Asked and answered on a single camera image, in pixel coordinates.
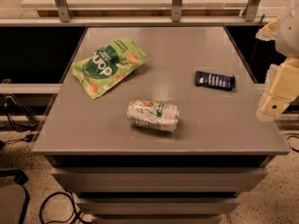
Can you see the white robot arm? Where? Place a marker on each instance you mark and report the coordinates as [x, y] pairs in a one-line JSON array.
[[287, 41]]

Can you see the dark blue snack bar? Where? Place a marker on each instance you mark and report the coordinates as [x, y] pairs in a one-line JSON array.
[[214, 81]]

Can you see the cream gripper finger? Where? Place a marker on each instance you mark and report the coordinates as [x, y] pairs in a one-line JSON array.
[[281, 88], [269, 31]]

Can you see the green snack chip bag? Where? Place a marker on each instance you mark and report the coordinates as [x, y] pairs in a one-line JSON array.
[[108, 66]]

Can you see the middle metal bracket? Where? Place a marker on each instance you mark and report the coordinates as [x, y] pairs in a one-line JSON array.
[[176, 10]]

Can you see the left metal bracket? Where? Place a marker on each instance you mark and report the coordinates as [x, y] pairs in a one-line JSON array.
[[63, 10]]

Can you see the grey cabinet drawers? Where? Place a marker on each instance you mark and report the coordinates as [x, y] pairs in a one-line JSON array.
[[158, 195]]

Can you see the right metal bracket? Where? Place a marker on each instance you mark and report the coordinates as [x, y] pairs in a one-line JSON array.
[[249, 13]]

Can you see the metal bracket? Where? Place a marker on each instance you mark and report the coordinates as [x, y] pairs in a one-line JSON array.
[[176, 10], [63, 10], [249, 13]]

